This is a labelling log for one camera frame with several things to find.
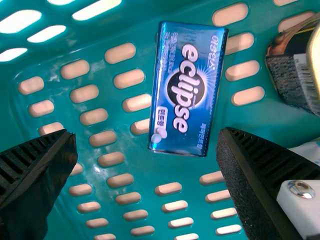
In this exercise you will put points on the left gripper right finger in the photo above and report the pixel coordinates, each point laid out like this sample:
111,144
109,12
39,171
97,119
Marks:
260,180

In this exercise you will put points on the dark can with gold lid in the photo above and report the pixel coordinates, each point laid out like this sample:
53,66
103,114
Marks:
287,75

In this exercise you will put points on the white packet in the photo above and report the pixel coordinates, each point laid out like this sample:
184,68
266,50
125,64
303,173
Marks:
308,152

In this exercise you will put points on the teal shopping basket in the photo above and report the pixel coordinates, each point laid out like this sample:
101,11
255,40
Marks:
150,170

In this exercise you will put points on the blue rectangular tin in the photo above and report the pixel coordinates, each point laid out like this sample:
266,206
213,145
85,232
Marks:
190,90

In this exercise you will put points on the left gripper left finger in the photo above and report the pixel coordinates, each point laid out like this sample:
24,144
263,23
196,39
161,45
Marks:
32,175

